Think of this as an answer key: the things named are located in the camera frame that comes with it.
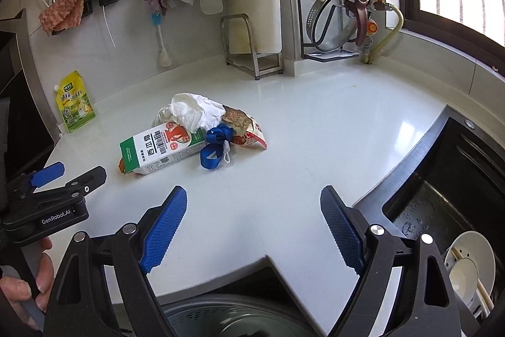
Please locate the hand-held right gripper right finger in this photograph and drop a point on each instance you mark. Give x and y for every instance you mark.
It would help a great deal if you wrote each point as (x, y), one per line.
(343, 230)

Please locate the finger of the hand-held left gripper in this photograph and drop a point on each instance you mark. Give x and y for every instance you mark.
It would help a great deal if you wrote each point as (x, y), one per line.
(47, 171)
(88, 179)

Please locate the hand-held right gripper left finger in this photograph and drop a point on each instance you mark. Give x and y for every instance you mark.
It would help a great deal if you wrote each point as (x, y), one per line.
(163, 230)

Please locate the white green carton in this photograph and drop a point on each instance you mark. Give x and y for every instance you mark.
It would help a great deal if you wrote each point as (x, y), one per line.
(158, 151)

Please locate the grey perforated trash bin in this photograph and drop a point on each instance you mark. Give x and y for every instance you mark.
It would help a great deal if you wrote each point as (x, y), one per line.
(236, 317)

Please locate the white paper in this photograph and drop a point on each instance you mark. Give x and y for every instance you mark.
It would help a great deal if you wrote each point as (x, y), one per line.
(193, 110)

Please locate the red brown snack wrapper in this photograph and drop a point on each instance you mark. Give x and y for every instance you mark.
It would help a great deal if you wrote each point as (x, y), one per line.
(240, 122)

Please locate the person's left hand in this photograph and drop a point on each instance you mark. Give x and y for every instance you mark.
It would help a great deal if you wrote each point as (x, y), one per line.
(15, 289)

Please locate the black kitchen appliance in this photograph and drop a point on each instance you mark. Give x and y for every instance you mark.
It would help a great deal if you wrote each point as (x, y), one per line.
(23, 123)

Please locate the yellow green seasoning pouch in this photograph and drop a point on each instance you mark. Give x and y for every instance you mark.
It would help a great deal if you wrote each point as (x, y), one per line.
(75, 104)

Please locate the black kitchen sink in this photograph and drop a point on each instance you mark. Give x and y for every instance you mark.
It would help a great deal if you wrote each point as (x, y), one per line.
(434, 195)

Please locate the white bowl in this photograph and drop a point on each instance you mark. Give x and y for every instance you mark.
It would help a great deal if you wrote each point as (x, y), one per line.
(469, 254)

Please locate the blue white bottle brush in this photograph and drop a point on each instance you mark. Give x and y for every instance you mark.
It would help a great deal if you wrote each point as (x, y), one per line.
(165, 58)

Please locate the thin white stick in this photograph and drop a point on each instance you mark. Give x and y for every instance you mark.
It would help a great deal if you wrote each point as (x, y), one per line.
(108, 27)

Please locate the wooden chopstick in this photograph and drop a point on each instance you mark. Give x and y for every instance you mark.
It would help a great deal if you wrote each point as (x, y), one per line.
(485, 297)

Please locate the pink dishcloth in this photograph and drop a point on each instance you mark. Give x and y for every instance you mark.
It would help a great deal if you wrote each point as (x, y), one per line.
(61, 13)

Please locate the metal cutting board stand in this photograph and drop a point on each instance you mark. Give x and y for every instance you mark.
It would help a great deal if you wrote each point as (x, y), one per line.
(256, 62)

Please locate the glass pot lid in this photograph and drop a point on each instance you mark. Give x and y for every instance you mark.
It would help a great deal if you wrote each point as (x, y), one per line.
(331, 29)

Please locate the gas valve with orange knob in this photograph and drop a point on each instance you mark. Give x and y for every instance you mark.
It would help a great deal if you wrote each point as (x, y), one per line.
(371, 28)

